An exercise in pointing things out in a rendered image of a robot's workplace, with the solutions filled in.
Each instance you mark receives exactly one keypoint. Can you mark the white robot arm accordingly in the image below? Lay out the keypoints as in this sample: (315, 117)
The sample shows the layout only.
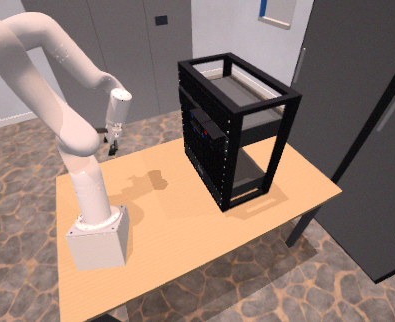
(78, 140)

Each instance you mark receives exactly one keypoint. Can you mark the black server rack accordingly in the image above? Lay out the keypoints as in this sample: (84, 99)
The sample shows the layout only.
(211, 141)

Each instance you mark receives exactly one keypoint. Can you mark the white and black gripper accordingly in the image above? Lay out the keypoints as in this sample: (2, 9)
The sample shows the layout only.
(114, 134)

